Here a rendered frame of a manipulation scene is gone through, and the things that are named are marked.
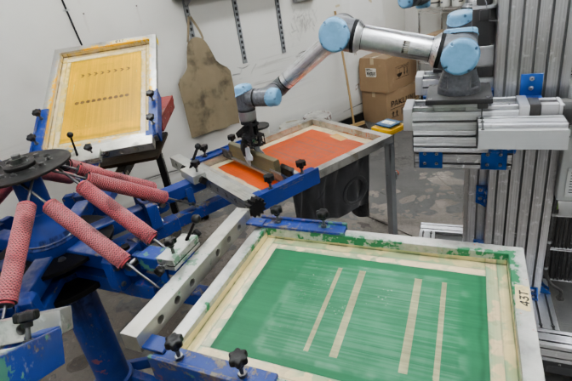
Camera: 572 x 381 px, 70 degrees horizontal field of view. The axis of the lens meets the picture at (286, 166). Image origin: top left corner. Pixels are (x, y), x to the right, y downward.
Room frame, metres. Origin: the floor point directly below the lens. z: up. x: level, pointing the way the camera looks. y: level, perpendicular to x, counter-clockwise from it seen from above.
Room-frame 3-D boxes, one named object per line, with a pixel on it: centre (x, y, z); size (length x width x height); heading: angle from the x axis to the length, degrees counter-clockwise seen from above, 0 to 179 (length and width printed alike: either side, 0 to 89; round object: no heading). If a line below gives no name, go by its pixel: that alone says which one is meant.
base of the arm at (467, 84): (1.48, -0.69, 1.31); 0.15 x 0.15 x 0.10
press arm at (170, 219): (1.59, 0.32, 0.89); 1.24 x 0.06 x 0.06; 124
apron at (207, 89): (3.76, 0.60, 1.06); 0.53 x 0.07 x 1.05; 124
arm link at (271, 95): (1.67, 0.03, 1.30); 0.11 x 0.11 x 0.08; 66
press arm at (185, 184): (1.52, 0.43, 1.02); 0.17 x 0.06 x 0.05; 124
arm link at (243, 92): (1.70, 0.12, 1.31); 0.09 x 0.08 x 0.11; 66
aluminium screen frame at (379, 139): (1.83, -0.04, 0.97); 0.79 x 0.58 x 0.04; 124
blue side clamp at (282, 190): (1.47, 0.01, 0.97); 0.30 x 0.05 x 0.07; 124
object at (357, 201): (1.71, -0.19, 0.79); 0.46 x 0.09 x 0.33; 124
